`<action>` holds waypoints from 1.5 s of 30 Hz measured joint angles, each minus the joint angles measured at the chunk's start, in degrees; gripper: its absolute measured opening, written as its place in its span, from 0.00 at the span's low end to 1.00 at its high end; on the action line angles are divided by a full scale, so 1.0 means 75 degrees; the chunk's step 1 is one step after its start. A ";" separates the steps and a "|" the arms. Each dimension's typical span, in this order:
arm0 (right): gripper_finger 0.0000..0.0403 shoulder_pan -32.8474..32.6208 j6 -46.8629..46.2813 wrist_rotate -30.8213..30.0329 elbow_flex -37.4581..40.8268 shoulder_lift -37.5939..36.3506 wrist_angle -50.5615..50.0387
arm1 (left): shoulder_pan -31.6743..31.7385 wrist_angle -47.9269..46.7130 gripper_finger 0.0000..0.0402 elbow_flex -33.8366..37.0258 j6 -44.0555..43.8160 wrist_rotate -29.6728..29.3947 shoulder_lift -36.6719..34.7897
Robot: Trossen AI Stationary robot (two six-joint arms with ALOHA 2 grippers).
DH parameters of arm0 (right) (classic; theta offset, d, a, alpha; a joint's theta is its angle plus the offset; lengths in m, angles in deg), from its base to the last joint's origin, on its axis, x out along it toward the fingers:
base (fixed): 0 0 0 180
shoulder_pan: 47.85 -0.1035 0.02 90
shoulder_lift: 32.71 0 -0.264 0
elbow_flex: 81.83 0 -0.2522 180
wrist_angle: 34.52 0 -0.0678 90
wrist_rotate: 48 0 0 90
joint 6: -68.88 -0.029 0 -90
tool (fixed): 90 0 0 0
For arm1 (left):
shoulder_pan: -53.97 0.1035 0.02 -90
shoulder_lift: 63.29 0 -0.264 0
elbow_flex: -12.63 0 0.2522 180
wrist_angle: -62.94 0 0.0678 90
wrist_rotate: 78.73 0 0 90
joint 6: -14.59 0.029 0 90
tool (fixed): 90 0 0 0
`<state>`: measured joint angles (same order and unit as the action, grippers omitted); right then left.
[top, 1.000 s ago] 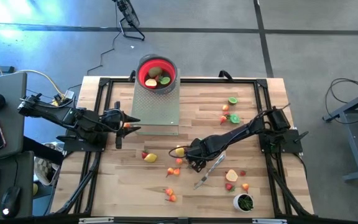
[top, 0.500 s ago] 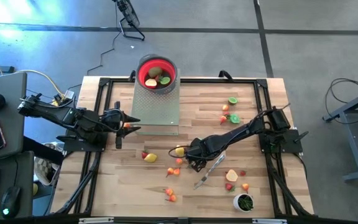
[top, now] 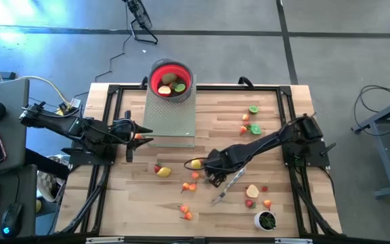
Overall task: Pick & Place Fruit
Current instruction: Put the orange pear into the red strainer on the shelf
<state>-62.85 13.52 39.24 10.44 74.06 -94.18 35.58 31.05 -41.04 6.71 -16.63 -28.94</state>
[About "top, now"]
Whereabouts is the white pot with plant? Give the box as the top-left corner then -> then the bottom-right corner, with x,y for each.
253,209 -> 278,232

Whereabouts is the black floor cable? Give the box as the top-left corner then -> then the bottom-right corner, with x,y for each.
350,84 -> 390,133

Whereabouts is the black computer mouse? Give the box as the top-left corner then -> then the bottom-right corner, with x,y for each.
0,202 -> 24,239

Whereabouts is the black diagonal bar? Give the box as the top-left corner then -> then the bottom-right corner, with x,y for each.
24,148 -> 71,181

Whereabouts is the black right camera cable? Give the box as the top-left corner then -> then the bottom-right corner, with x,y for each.
183,157 -> 216,173

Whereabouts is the black floor fan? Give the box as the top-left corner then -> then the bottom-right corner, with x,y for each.
123,0 -> 159,45

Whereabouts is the green perforated metal shelf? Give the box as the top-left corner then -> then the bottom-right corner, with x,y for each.
142,74 -> 198,148

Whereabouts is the blue grey metal table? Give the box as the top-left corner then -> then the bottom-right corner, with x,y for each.
350,93 -> 390,199

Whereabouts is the white power adapter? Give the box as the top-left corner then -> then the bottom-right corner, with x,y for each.
54,97 -> 82,118

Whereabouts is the silver toy knife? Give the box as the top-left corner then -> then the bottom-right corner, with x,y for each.
210,167 -> 246,207

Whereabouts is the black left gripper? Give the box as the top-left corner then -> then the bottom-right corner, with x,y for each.
113,110 -> 154,163

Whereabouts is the black fan cable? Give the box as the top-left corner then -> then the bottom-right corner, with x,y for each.
94,32 -> 133,82

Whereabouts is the red collapsible colander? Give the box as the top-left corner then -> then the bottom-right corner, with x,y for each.
147,58 -> 194,104

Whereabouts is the brown whole kiwi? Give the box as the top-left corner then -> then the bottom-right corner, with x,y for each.
162,72 -> 178,85

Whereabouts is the black white checkered item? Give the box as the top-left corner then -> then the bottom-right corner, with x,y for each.
36,169 -> 68,203

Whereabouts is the cream yellow cable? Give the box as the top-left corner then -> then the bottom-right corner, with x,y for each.
17,75 -> 72,116

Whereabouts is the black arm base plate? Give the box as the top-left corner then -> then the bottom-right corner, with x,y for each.
62,138 -> 118,167
280,139 -> 331,168

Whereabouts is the silver bracket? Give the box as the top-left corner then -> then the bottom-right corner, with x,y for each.
274,237 -> 314,244
85,237 -> 125,244

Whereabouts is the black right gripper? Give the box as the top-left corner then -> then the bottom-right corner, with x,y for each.
204,148 -> 238,188

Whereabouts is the yellow mango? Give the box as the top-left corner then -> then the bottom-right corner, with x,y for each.
156,166 -> 172,179

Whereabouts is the grey desk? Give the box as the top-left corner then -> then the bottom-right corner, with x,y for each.
0,164 -> 39,240
0,78 -> 30,178

